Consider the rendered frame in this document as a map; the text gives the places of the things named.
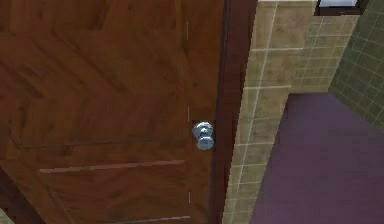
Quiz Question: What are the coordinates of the silver round door knob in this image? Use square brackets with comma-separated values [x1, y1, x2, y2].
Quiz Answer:
[191, 120, 215, 152]

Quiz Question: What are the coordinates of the brown wooden room door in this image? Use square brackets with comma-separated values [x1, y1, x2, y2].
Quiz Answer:
[0, 0, 259, 224]

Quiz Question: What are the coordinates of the black framed window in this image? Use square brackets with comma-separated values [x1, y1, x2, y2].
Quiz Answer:
[313, 0, 370, 17]

